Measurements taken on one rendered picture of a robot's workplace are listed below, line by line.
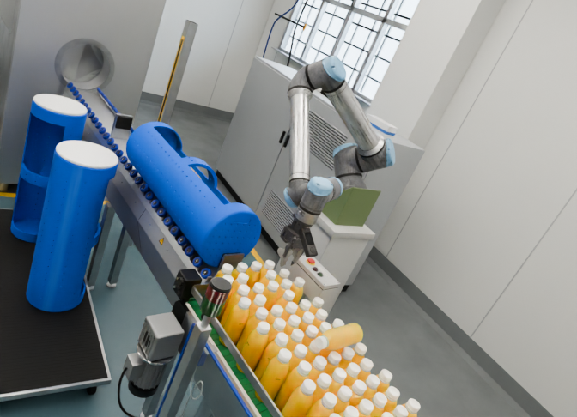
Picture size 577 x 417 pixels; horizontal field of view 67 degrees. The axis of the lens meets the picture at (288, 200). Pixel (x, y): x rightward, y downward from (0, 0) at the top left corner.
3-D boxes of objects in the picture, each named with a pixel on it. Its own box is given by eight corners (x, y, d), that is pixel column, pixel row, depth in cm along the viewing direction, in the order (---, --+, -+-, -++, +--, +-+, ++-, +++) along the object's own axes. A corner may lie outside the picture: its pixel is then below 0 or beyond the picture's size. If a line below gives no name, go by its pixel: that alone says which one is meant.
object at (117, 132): (125, 138, 272) (131, 115, 266) (128, 141, 269) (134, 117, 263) (109, 136, 265) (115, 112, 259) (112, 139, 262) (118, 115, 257)
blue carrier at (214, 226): (167, 172, 249) (185, 127, 240) (245, 267, 194) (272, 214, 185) (118, 165, 229) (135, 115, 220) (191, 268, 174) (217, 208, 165)
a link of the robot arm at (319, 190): (338, 184, 164) (329, 189, 156) (325, 213, 169) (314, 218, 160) (318, 172, 167) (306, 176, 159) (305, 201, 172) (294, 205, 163)
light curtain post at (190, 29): (129, 242, 338) (194, 21, 275) (131, 246, 334) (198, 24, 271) (121, 242, 333) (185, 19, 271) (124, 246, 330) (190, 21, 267)
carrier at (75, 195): (46, 320, 226) (94, 300, 251) (81, 172, 194) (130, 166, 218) (14, 289, 235) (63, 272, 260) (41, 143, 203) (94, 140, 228)
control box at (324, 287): (302, 272, 197) (312, 254, 193) (331, 302, 185) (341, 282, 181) (286, 274, 190) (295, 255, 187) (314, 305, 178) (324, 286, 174)
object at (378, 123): (372, 124, 360) (376, 116, 357) (393, 136, 345) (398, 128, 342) (363, 121, 351) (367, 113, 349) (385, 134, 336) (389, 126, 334)
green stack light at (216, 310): (214, 301, 130) (220, 288, 128) (224, 316, 126) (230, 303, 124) (196, 304, 126) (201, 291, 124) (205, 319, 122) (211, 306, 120)
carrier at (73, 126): (19, 214, 291) (3, 238, 267) (40, 91, 259) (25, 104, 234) (65, 225, 301) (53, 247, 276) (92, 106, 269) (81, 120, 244)
